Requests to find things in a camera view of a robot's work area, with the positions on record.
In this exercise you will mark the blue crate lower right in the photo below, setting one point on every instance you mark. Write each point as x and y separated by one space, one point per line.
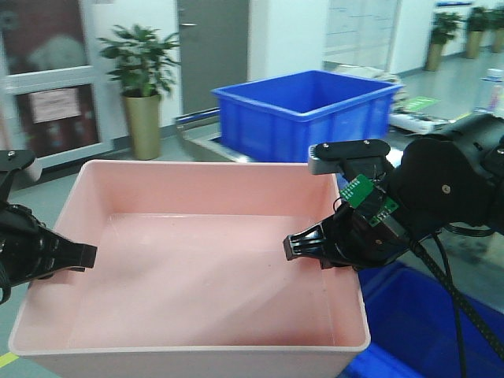
411 320

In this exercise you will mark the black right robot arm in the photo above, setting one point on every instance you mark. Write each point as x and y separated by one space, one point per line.
454 175

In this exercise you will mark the grey door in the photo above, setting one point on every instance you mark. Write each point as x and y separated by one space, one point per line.
214 49

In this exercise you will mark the potted plant gold pot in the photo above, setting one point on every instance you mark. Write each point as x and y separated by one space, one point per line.
143 67

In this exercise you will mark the pink plastic bin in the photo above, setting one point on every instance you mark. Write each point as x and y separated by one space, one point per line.
191 278

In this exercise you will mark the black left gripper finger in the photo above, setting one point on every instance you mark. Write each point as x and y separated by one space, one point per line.
62 253

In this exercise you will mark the green circuit board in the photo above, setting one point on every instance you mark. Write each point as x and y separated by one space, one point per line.
370 201

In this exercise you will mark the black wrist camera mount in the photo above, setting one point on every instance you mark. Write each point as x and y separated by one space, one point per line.
367 156

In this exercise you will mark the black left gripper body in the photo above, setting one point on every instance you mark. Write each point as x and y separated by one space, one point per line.
28 248

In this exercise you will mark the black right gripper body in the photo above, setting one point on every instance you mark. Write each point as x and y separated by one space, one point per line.
349 240

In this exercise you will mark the clear water bottle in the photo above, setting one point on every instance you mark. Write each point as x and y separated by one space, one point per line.
489 97

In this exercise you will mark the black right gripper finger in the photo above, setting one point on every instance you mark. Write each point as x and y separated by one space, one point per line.
315 242

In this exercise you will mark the blue plastic crate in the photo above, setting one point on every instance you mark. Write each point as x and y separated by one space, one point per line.
278 119

